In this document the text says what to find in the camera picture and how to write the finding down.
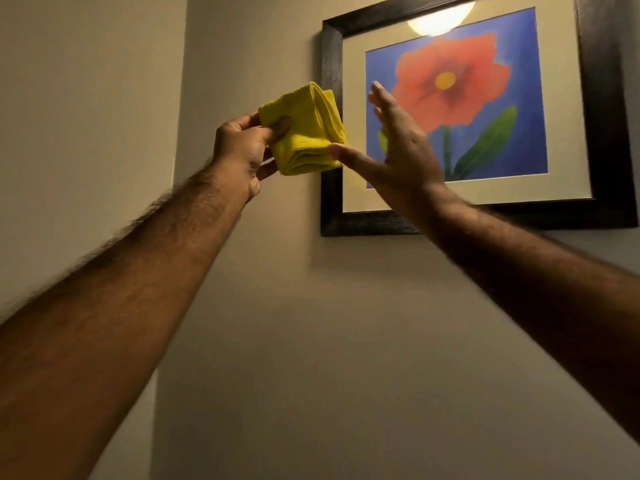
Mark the person's left hand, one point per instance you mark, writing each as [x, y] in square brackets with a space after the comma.
[242, 149]

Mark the person's right hand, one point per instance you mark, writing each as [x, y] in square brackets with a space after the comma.
[405, 154]

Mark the yellow cloth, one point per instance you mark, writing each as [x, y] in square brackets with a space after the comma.
[303, 129]

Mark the black framed flower picture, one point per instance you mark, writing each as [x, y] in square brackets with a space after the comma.
[570, 144]

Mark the person's right forearm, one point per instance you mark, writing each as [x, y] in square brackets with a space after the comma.
[545, 294]

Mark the person's left forearm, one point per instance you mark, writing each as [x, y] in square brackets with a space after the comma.
[100, 319]

